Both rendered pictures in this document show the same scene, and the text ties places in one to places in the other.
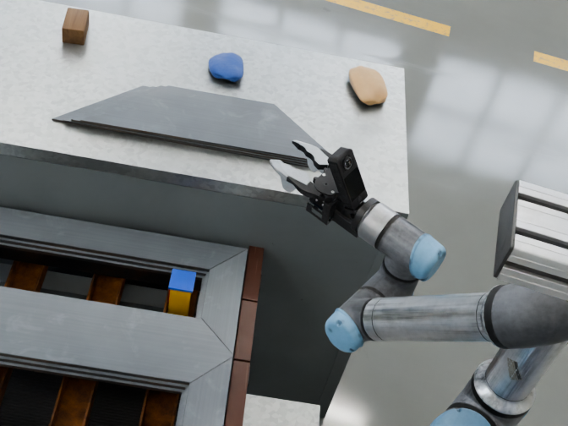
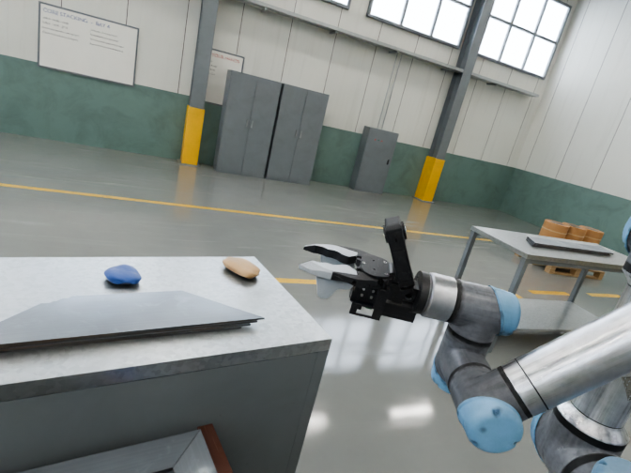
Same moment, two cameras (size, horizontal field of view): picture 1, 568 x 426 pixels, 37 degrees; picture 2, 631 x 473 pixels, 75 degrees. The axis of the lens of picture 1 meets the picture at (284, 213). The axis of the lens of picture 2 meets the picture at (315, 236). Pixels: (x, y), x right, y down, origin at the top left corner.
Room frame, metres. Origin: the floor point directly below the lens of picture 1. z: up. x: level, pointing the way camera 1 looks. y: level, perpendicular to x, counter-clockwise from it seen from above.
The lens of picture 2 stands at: (0.62, 0.33, 1.69)
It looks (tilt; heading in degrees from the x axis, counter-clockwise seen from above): 17 degrees down; 331
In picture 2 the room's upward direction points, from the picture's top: 14 degrees clockwise
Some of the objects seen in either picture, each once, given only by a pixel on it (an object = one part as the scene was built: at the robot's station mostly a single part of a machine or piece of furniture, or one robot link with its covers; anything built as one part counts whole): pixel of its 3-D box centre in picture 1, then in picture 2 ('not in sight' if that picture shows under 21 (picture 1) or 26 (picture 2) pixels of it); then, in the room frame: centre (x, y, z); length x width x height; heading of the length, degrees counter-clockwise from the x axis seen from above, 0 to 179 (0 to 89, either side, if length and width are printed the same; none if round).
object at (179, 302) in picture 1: (178, 306); not in sight; (1.26, 0.20, 0.78); 0.05 x 0.05 x 0.19; 6
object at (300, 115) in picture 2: not in sight; (294, 135); (8.92, -3.25, 0.98); 1.00 x 0.48 x 1.95; 86
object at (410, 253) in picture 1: (411, 249); (479, 309); (1.04, -0.24, 1.43); 0.11 x 0.08 x 0.09; 60
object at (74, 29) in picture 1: (75, 26); not in sight; (1.89, 0.69, 1.07); 0.10 x 0.06 x 0.05; 11
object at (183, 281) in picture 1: (182, 282); not in sight; (1.26, 0.20, 0.88); 0.06 x 0.06 x 0.02; 6
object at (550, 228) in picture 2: not in sight; (565, 246); (4.66, -6.82, 0.38); 1.20 x 0.80 x 0.77; 80
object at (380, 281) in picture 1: (390, 286); (462, 363); (1.02, -0.23, 1.34); 0.11 x 0.08 x 0.11; 150
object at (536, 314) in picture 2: not in sight; (548, 290); (2.87, -3.69, 0.49); 1.80 x 0.70 x 0.99; 84
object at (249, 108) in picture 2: not in sight; (246, 126); (8.99, -2.21, 0.98); 1.00 x 0.48 x 1.95; 86
